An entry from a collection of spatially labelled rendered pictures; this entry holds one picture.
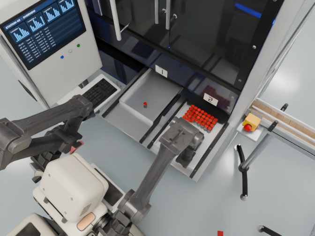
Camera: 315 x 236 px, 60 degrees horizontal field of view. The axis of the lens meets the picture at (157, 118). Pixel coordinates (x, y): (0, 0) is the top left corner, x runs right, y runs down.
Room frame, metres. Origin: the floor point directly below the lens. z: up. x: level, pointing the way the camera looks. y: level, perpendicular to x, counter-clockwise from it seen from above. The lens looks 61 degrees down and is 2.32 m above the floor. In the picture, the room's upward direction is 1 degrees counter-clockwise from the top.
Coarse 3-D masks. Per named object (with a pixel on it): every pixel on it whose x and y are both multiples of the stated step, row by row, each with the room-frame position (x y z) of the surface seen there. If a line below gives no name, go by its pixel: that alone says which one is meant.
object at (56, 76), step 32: (0, 0) 0.99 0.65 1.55; (32, 0) 1.06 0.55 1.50; (64, 0) 1.16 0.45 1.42; (0, 32) 0.92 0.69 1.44; (32, 32) 1.01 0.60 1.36; (64, 32) 1.12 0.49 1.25; (32, 64) 0.95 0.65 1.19; (64, 64) 1.07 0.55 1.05; (96, 64) 1.21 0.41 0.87; (32, 96) 0.92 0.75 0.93
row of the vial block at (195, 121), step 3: (186, 114) 0.78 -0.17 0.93; (186, 117) 0.77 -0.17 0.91; (189, 117) 0.76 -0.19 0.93; (192, 117) 0.76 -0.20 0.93; (195, 120) 0.74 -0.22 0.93; (195, 123) 0.73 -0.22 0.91; (198, 123) 0.72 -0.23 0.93; (198, 126) 0.72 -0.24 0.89; (201, 126) 0.71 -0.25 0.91; (204, 126) 0.70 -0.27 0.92; (207, 126) 0.70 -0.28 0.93; (204, 129) 0.70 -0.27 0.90; (207, 129) 0.69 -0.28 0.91; (210, 129) 0.68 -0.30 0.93; (207, 132) 0.68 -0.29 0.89
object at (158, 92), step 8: (152, 72) 1.13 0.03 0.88; (144, 80) 1.07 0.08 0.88; (152, 80) 1.06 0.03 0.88; (160, 80) 1.06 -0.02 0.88; (168, 80) 1.06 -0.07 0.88; (136, 88) 1.00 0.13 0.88; (144, 88) 1.00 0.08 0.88; (152, 88) 1.00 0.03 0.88; (160, 88) 1.00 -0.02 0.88; (168, 88) 1.00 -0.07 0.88; (176, 88) 1.00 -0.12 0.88; (128, 96) 0.94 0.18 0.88; (136, 96) 0.94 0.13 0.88; (144, 96) 0.94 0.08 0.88; (152, 96) 0.94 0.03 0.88; (160, 96) 0.94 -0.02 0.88; (168, 96) 0.94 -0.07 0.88; (128, 104) 0.88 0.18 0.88; (136, 104) 0.88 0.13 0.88; (152, 104) 0.88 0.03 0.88; (160, 104) 0.88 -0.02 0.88; (168, 104) 0.87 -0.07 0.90; (136, 112) 0.82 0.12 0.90; (144, 112) 0.82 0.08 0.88; (152, 112) 0.82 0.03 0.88; (160, 112) 0.80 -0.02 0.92; (152, 120) 0.77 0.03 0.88
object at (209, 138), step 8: (184, 104) 0.86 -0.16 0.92; (184, 112) 0.82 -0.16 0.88; (168, 128) 0.71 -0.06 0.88; (200, 128) 0.71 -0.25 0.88; (216, 128) 0.71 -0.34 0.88; (160, 136) 0.66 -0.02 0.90; (208, 136) 0.66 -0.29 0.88; (208, 144) 0.61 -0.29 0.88; (200, 152) 0.56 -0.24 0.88; (192, 160) 0.52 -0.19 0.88; (192, 168) 0.47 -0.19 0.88
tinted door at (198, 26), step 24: (192, 0) 0.95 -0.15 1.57; (216, 0) 0.89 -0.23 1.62; (240, 0) 0.83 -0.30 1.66; (264, 0) 0.78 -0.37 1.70; (192, 24) 0.94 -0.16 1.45; (216, 24) 0.87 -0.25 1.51; (240, 24) 0.82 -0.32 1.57; (192, 48) 0.93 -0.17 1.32; (216, 48) 0.86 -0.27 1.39; (240, 48) 0.80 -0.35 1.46; (216, 72) 0.84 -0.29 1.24
